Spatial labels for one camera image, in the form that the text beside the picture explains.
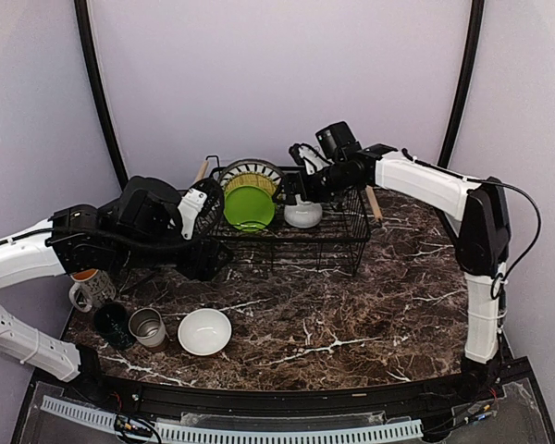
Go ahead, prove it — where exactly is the wooden rack handle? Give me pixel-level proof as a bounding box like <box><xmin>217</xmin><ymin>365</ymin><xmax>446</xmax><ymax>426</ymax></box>
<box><xmin>194</xmin><ymin>160</ymin><xmax>209</xmax><ymax>182</ymax></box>
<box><xmin>365</xmin><ymin>186</ymin><xmax>383</xmax><ymax>222</ymax></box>

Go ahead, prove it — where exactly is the white cable duct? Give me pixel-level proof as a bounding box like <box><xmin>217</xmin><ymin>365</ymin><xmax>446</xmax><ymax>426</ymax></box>
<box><xmin>41</xmin><ymin>395</ymin><xmax>423</xmax><ymax>443</ymax></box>

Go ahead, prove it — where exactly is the orange bowl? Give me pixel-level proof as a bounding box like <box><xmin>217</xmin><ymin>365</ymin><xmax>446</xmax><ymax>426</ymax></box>
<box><xmin>177</xmin><ymin>308</ymin><xmax>232</xmax><ymax>356</ymax></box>

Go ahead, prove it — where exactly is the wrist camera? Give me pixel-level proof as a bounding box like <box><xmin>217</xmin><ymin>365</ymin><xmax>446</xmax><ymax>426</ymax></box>
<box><xmin>289</xmin><ymin>143</ymin><xmax>331</xmax><ymax>175</ymax></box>
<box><xmin>178</xmin><ymin>178</ymin><xmax>225</xmax><ymax>241</ymax></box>

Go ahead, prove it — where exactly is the left wooden rack handle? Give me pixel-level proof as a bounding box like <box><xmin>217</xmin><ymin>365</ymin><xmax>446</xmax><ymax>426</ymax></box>
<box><xmin>194</xmin><ymin>160</ymin><xmax>209</xmax><ymax>182</ymax></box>

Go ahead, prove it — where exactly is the dark green mug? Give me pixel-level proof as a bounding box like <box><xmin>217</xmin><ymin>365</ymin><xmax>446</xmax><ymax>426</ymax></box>
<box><xmin>93</xmin><ymin>302</ymin><xmax>136</xmax><ymax>351</ymax></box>

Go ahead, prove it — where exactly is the black front rail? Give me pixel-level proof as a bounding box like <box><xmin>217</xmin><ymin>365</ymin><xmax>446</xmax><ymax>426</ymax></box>
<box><xmin>60</xmin><ymin>375</ymin><xmax>504</xmax><ymax>417</ymax></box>

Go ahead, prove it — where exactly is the white brown-band cup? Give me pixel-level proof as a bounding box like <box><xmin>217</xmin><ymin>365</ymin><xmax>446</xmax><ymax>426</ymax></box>
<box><xmin>129</xmin><ymin>308</ymin><xmax>169</xmax><ymax>353</ymax></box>

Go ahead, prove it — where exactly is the green plastic plate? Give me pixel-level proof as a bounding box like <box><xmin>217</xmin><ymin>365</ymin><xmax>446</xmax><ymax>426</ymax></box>
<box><xmin>224</xmin><ymin>185</ymin><xmax>276</xmax><ymax>232</ymax></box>

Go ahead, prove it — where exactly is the yellow woven plate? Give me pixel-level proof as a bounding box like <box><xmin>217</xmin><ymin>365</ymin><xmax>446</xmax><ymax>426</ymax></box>
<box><xmin>224</xmin><ymin>172</ymin><xmax>278</xmax><ymax>197</ymax></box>

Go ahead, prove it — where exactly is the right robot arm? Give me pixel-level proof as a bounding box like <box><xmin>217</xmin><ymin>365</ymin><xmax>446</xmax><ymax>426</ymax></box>
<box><xmin>274</xmin><ymin>121</ymin><xmax>511</xmax><ymax>364</ymax></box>

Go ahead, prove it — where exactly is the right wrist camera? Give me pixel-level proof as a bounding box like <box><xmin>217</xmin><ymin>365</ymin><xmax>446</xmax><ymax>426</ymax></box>
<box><xmin>289</xmin><ymin>143</ymin><xmax>331</xmax><ymax>175</ymax></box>

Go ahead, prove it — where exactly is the blue striped white plate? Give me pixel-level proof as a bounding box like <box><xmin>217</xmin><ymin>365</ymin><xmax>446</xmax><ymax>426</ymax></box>
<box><xmin>218</xmin><ymin>159</ymin><xmax>285</xmax><ymax>190</ymax></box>

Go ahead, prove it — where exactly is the right wooden rack handle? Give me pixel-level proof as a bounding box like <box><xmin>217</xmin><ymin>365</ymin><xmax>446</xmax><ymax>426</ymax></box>
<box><xmin>365</xmin><ymin>186</ymin><xmax>383</xmax><ymax>222</ymax></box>

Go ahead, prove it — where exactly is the white ceramic bowl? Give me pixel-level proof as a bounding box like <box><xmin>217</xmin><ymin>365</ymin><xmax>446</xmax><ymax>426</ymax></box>
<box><xmin>284</xmin><ymin>194</ymin><xmax>323</xmax><ymax>229</ymax></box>

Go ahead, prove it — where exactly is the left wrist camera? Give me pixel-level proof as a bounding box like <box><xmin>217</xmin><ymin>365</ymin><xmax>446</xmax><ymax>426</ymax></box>
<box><xmin>178</xmin><ymin>178</ymin><xmax>225</xmax><ymax>241</ymax></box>

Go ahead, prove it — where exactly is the black wire dish rack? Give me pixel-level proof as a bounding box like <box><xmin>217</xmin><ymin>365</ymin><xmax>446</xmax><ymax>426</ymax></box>
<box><xmin>191</xmin><ymin>155</ymin><xmax>384</xmax><ymax>278</ymax></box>

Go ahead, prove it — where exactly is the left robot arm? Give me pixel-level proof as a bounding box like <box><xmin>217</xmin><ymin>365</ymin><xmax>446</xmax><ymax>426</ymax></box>
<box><xmin>0</xmin><ymin>176</ymin><xmax>232</xmax><ymax>403</ymax></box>

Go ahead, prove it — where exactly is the patterned white mug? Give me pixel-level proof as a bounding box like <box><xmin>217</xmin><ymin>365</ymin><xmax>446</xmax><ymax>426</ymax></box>
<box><xmin>68</xmin><ymin>269</ymin><xmax>117</xmax><ymax>313</ymax></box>

